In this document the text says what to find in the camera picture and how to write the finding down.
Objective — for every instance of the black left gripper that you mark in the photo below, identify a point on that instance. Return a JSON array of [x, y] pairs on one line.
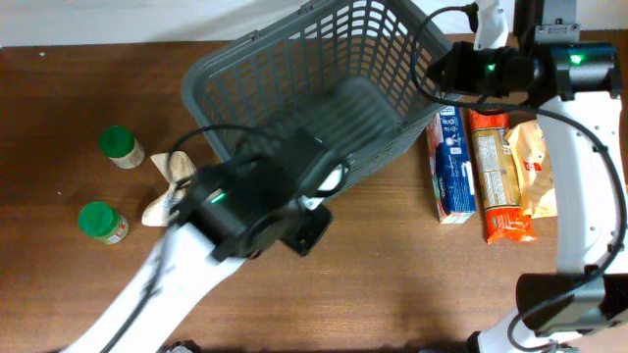
[[316, 223]]

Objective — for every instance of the yellow coffee sachet bag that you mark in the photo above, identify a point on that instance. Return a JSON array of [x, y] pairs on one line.
[[533, 166]]

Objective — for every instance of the orange biscuit packet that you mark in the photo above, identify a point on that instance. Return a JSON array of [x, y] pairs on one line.
[[504, 218]]

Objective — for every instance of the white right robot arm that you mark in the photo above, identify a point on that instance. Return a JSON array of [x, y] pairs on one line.
[[574, 89]]

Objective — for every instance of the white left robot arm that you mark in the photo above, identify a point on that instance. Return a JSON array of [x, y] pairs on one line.
[[219, 218]]

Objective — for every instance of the blue toothpaste box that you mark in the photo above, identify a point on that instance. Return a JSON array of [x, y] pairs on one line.
[[451, 168]]

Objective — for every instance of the grey plastic basket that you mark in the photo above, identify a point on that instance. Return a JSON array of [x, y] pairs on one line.
[[352, 73]]

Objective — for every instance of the crumpled beige paper bag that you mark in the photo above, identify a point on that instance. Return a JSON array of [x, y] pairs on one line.
[[157, 213]]

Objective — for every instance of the green lid beige jar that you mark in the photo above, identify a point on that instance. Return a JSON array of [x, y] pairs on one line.
[[121, 147]]

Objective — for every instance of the green lid red label jar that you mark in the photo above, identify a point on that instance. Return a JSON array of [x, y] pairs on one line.
[[102, 222]]

